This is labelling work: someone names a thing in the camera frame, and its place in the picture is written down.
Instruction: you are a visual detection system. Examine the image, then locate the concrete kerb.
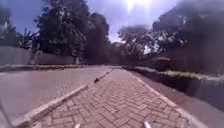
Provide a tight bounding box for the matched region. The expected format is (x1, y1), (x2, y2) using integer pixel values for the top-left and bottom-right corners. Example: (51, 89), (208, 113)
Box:
(11, 68), (116, 128)

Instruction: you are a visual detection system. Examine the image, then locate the concrete gutter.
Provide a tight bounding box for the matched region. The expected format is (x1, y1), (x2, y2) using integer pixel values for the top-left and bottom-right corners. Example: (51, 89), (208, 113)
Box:
(133, 71), (224, 128)

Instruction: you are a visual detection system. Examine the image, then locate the pale boundary wall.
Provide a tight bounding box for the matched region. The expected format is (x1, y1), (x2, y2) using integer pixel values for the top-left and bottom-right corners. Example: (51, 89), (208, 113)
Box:
(0, 45), (76, 66)

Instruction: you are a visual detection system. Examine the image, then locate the grass verge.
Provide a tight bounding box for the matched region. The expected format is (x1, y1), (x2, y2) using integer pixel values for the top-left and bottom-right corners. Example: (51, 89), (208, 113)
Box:
(0, 63), (88, 73)

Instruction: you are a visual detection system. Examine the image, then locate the group of dark trees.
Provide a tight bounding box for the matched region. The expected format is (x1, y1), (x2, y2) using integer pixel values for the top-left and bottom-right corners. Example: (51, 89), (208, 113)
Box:
(0, 0), (111, 66)
(118, 0), (224, 66)

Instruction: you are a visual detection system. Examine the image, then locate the pale kerb edge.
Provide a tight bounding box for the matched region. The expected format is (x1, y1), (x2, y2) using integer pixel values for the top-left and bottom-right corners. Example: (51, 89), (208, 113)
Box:
(128, 70), (209, 128)

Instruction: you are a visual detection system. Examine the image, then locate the red brick road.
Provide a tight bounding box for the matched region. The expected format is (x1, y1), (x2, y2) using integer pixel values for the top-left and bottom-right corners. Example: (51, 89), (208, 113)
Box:
(0, 65), (114, 128)

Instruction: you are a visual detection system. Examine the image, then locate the red brick path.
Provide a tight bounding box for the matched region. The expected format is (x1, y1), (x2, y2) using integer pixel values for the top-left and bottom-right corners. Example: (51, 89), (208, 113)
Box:
(31, 68), (201, 128)

